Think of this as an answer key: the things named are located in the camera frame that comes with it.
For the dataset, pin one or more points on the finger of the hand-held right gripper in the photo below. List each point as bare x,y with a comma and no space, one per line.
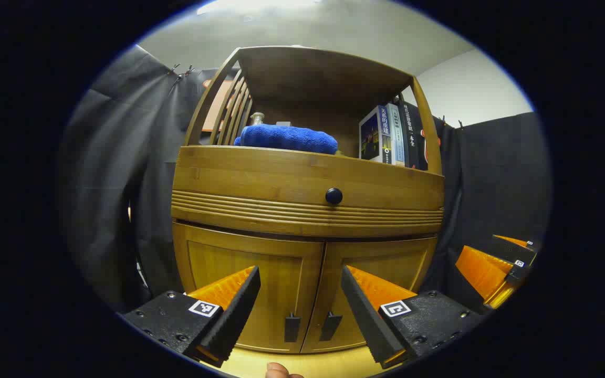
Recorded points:
481,270
512,251

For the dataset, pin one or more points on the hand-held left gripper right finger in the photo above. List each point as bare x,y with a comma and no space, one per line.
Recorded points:
365,320

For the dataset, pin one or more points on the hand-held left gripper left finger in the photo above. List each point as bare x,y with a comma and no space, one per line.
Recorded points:
237,315

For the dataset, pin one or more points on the wooden cabinet door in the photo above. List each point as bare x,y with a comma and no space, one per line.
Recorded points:
386,262
218,273

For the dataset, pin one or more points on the wooden double-door shoe cabinet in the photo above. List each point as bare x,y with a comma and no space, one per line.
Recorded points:
323,73

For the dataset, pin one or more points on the black round drawer knob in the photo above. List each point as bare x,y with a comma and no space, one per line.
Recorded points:
334,196

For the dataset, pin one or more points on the wooden drawer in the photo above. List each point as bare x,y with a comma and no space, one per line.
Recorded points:
260,178

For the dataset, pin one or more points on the black spine book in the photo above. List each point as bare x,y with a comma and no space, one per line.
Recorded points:
413,136

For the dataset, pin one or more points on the grey white spine book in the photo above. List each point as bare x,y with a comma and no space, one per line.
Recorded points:
397,142

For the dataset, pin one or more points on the dark cover book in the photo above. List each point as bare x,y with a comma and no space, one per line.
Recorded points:
371,136

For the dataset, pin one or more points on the blue folded towel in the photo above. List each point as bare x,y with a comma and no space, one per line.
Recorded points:
287,139

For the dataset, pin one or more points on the white pump bottle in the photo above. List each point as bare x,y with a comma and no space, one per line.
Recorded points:
257,119

